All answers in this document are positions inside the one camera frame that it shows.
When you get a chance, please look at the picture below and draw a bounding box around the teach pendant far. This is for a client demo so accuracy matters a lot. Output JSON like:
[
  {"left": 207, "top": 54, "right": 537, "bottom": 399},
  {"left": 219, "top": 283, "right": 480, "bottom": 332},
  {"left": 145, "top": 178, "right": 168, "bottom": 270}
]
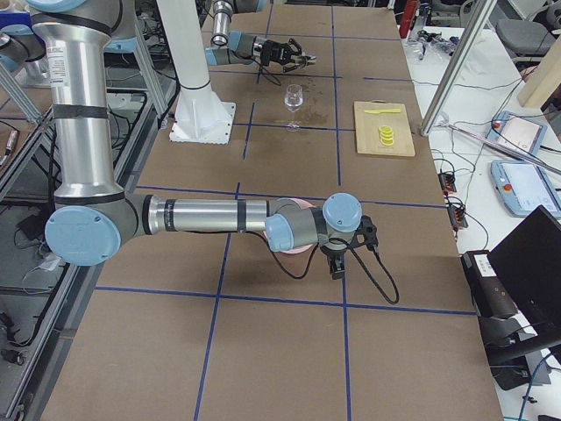
[{"left": 486, "top": 111, "right": 547, "bottom": 154}]

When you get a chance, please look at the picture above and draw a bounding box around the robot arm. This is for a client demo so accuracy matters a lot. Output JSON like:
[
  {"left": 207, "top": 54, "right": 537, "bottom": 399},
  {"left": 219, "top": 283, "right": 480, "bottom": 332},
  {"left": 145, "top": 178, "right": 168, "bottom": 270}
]
[
  {"left": 205, "top": 0, "right": 316, "bottom": 73},
  {"left": 30, "top": 1, "right": 364, "bottom": 278}
]

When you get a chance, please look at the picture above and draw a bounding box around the teach pendant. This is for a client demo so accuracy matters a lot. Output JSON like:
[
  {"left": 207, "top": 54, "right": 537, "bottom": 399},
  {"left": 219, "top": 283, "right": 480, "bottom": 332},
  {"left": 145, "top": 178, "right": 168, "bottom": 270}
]
[
  {"left": 490, "top": 160, "right": 560, "bottom": 218},
  {"left": 486, "top": 111, "right": 547, "bottom": 154}
]

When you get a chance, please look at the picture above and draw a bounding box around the bamboo cutting board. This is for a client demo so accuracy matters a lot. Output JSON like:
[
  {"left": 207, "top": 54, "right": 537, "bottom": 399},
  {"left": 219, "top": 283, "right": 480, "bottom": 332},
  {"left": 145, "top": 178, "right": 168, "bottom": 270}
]
[{"left": 353, "top": 101, "right": 415, "bottom": 157}]

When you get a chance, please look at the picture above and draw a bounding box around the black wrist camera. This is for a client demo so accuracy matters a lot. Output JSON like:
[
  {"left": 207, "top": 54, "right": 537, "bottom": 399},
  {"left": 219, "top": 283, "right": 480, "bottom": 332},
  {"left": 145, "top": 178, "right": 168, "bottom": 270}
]
[{"left": 355, "top": 215, "right": 379, "bottom": 254}]

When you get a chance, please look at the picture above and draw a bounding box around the teach pendant near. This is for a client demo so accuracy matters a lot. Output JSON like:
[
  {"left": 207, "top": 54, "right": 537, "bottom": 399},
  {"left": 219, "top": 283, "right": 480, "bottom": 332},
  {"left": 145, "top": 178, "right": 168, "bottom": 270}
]
[{"left": 490, "top": 160, "right": 560, "bottom": 218}]

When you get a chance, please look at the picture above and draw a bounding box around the pink bowl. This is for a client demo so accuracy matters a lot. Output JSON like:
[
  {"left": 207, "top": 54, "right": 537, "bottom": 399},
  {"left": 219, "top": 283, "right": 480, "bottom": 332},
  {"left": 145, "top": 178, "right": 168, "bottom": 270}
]
[{"left": 265, "top": 198, "right": 318, "bottom": 253}]

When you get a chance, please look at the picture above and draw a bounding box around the red cylinder bottle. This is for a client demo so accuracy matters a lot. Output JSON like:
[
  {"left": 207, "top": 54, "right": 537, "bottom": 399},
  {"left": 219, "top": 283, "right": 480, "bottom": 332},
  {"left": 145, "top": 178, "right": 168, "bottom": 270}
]
[{"left": 399, "top": 0, "right": 418, "bottom": 39}]

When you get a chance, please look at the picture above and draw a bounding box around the steel jigger cup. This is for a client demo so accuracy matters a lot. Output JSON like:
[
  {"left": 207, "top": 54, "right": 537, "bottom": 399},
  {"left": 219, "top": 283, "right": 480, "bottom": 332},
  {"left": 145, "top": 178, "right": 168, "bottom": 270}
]
[{"left": 294, "top": 54, "right": 316, "bottom": 68}]

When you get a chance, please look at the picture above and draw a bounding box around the yellow plastic knife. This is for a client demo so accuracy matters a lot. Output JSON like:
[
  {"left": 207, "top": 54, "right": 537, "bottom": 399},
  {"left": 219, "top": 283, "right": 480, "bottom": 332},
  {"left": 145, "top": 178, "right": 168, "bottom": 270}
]
[{"left": 363, "top": 108, "right": 401, "bottom": 115}]

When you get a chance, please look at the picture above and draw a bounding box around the blue storage bin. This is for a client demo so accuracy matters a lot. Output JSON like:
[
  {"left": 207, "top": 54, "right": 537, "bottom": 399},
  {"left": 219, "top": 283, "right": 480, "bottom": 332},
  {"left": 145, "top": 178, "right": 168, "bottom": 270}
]
[{"left": 0, "top": 0, "right": 32, "bottom": 28}]

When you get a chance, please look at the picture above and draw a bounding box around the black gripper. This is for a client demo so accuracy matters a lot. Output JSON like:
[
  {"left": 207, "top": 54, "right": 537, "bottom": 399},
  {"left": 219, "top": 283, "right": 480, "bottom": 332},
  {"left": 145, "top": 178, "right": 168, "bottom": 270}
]
[
  {"left": 321, "top": 239, "right": 349, "bottom": 280},
  {"left": 261, "top": 38, "right": 307, "bottom": 74}
]

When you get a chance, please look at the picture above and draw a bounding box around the black laptop monitor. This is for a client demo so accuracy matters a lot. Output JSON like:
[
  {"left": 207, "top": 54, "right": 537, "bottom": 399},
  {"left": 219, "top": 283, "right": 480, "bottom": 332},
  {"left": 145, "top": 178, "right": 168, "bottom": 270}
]
[{"left": 488, "top": 205, "right": 560, "bottom": 328}]

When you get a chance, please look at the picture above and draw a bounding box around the clear wine glass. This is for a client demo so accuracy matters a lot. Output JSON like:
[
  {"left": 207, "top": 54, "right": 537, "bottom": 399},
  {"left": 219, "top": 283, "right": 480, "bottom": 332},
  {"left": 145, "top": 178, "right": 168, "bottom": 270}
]
[{"left": 284, "top": 84, "right": 303, "bottom": 132}]

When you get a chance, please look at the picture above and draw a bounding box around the grey office chair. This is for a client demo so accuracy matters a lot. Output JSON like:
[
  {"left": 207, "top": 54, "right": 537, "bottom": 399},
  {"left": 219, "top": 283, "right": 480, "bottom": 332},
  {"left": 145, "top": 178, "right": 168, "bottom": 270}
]
[{"left": 495, "top": 1, "right": 560, "bottom": 63}]

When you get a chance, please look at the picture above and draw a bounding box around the metal rod green clamp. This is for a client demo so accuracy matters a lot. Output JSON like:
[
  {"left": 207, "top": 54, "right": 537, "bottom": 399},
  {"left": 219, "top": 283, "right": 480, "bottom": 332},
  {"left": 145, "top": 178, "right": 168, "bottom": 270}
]
[{"left": 436, "top": 123, "right": 561, "bottom": 175}]

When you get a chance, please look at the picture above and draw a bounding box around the aluminium frame post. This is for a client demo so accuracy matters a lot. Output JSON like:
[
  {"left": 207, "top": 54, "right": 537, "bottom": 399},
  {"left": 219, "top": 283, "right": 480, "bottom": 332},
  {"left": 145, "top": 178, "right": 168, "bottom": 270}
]
[{"left": 420, "top": 0, "right": 497, "bottom": 137}]

